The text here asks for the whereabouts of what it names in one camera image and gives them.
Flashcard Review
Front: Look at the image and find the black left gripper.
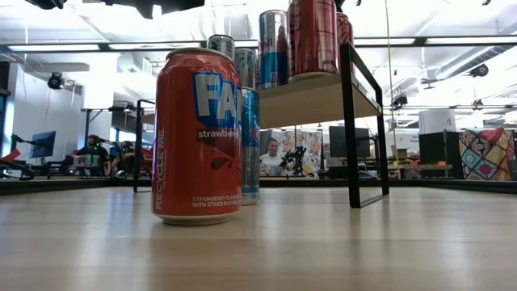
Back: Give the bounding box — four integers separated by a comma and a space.
100, 0, 206, 20

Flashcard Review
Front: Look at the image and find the blue silver Red Bull can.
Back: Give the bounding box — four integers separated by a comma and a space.
240, 86, 262, 206
258, 9, 289, 91

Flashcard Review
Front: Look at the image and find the black ceiling-mounted device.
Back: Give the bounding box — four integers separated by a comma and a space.
469, 63, 490, 78
390, 93, 409, 110
47, 71, 65, 91

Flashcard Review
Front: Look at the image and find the black monitor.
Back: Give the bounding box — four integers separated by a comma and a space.
328, 125, 372, 159
28, 130, 57, 159

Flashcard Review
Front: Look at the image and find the printed poster panel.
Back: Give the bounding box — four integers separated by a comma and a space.
282, 129, 324, 175

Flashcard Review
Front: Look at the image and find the white box appliance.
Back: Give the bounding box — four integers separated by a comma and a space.
418, 108, 457, 134

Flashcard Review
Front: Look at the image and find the seated person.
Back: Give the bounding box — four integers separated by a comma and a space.
111, 140, 137, 175
260, 137, 284, 177
74, 134, 111, 177

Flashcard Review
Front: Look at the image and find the red strawberry Fanta can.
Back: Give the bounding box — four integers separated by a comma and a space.
151, 47, 243, 226

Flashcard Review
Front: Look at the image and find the black cabinet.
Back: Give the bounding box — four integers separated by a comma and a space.
418, 131, 464, 180

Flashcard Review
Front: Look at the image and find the wooden workbench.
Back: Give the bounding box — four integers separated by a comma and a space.
386, 161, 453, 181

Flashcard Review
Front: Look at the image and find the colourful patchwork panel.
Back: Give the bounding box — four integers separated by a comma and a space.
458, 128, 516, 182

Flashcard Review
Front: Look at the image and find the black ceiling rail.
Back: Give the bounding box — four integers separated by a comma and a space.
0, 35, 517, 53

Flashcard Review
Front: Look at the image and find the wooden shelf black metal frame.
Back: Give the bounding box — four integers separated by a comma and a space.
132, 42, 391, 209

